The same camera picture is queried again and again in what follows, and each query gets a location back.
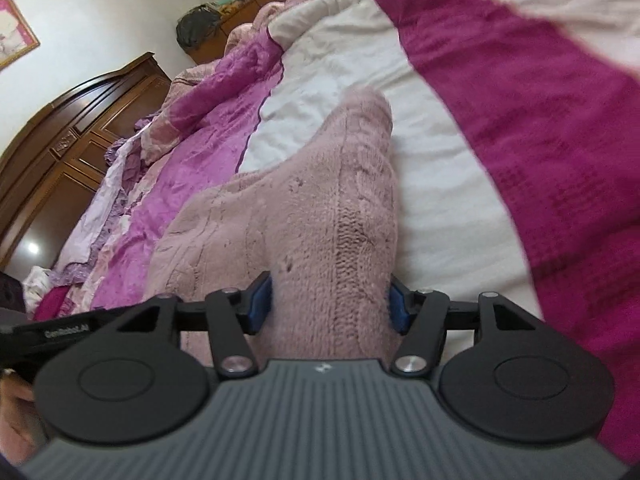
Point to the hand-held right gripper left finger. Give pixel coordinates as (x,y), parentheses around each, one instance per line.
(260,305)

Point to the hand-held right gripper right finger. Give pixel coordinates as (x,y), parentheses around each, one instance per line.
(400,307)

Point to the pink knitted sweater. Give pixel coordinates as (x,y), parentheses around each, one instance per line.
(310,210)

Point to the person's left hand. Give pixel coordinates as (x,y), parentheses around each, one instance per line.
(15,410)

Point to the carved wooden headboard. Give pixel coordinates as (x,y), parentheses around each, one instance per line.
(60,160)

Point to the purple quilt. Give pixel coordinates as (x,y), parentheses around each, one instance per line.
(210,125)

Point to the magenta and white striped blanket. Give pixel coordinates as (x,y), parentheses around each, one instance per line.
(500,110)

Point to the dark bag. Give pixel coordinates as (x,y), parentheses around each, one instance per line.
(197,27)

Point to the pile of colourful cloths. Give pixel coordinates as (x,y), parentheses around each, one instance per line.
(235,9)

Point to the framed wall picture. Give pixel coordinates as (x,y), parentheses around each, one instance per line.
(15,30)

